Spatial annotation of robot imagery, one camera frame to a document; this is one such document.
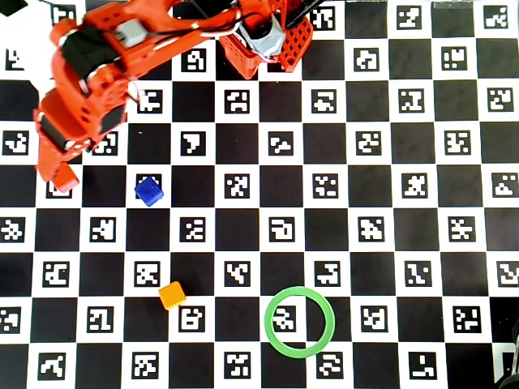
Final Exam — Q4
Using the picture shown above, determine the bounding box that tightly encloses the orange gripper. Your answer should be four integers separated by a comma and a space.
32, 85, 127, 184

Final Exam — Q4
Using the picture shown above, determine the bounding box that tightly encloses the red cube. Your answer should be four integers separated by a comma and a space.
54, 162, 80, 195

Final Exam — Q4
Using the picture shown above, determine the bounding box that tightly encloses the blue cube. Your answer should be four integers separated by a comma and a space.
134, 175, 165, 208

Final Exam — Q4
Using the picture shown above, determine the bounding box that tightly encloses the orange cube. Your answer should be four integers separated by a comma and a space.
157, 280, 188, 311

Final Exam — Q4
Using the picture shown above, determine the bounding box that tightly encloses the orange robot base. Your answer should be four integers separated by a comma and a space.
218, 0, 315, 80

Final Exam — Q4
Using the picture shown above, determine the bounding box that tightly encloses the small silver box module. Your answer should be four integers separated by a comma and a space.
115, 19, 147, 45

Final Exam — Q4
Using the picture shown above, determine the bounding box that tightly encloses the black white checkerboard marker mat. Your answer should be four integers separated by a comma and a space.
0, 0, 519, 389

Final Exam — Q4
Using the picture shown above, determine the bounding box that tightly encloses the grey duct tape wad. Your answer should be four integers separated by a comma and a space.
238, 15, 287, 62

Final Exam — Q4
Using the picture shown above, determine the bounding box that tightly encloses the green ring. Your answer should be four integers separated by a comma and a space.
264, 285, 337, 360

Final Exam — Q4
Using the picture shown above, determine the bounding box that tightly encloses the thin black strap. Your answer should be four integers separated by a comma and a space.
283, 0, 328, 29

